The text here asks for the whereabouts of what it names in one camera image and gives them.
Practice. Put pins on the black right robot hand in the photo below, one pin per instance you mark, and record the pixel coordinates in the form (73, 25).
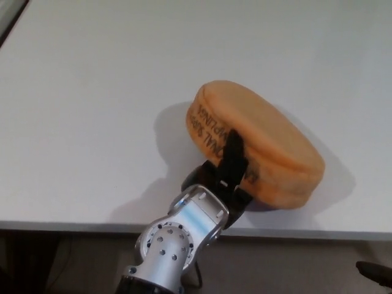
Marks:
(375, 271)

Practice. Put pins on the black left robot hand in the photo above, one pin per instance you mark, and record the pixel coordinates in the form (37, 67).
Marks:
(234, 165)

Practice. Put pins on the orange plush round plate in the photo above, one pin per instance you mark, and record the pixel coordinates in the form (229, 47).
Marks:
(263, 131)

